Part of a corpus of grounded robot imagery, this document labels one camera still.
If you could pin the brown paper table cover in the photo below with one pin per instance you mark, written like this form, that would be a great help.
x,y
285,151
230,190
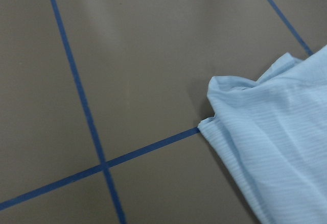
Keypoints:
x,y
100,102

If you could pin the light blue button-up shirt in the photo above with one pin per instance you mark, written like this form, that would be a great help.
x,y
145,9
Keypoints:
x,y
271,136

